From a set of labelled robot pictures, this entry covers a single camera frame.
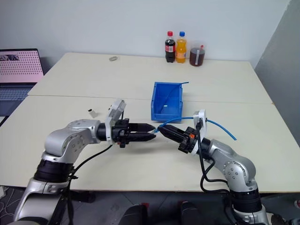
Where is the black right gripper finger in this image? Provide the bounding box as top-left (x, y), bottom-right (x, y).
top-left (163, 125), bottom-right (188, 138)
top-left (158, 127), bottom-right (186, 144)

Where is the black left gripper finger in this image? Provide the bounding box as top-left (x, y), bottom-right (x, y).
top-left (129, 123), bottom-right (156, 133)
top-left (129, 132), bottom-right (158, 143)

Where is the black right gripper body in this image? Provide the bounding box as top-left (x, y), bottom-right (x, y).
top-left (178, 127), bottom-right (200, 154)

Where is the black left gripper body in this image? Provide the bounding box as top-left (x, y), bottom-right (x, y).
top-left (111, 118), bottom-right (131, 149)

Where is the long blue cable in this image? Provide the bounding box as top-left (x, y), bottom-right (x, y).
top-left (156, 116), bottom-right (238, 142)

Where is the blue plastic bin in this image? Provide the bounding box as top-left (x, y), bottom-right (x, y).
top-left (150, 81), bottom-right (184, 122)

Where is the dark rounded shape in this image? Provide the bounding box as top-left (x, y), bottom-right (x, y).
top-left (122, 203), bottom-right (151, 225)
top-left (179, 200), bottom-right (207, 225)

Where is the jar of brown liquid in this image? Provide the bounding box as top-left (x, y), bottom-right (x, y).
top-left (189, 40), bottom-right (207, 68)

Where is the orange soda bottle blue cap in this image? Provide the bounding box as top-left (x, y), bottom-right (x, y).
top-left (175, 31), bottom-right (188, 64)

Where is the cola bottle red cap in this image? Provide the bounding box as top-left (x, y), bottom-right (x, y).
top-left (165, 30), bottom-right (177, 63)

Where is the open laptop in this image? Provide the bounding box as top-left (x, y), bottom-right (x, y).
top-left (0, 48), bottom-right (45, 117)

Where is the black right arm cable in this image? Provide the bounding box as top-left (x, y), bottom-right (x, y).
top-left (196, 116), bottom-right (232, 194)

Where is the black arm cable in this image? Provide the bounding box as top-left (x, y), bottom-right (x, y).
top-left (196, 116), bottom-right (232, 194)
top-left (60, 143), bottom-right (114, 225)

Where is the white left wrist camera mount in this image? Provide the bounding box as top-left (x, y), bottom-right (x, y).
top-left (104, 99), bottom-right (128, 142)

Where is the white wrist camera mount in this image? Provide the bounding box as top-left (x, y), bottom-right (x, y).
top-left (104, 99), bottom-right (128, 142)
top-left (190, 109), bottom-right (208, 156)

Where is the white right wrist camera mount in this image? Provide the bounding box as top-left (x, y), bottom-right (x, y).
top-left (190, 109), bottom-right (208, 156)

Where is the short blue cable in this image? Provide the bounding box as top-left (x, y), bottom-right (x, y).
top-left (163, 81), bottom-right (190, 106)

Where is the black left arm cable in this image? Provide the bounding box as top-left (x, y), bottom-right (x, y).
top-left (60, 143), bottom-right (114, 225)

